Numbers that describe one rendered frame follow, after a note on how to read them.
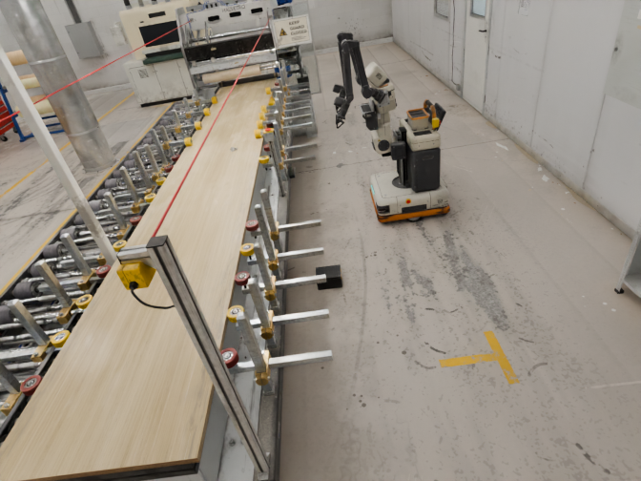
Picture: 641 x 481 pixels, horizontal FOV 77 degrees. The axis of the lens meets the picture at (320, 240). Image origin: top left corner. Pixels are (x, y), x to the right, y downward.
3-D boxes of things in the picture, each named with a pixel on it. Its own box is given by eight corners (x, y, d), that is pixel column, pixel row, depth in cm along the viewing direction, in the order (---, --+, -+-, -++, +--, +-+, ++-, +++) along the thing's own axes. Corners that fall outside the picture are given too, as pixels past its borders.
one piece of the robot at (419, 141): (426, 175, 415) (425, 93, 368) (441, 200, 370) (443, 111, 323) (394, 179, 417) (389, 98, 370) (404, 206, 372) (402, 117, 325)
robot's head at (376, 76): (384, 71, 340) (371, 59, 334) (389, 77, 323) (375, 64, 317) (373, 85, 346) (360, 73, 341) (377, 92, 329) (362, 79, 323)
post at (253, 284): (279, 351, 196) (256, 276, 169) (279, 357, 193) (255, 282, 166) (273, 352, 196) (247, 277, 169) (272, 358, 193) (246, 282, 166)
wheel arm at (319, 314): (329, 314, 189) (327, 307, 186) (329, 319, 186) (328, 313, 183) (238, 327, 191) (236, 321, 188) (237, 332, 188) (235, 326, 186)
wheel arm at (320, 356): (332, 355, 167) (331, 348, 165) (333, 362, 165) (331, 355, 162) (230, 369, 170) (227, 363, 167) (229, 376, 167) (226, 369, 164)
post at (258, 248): (281, 314, 216) (260, 241, 189) (281, 319, 213) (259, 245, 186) (275, 315, 216) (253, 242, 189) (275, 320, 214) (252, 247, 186)
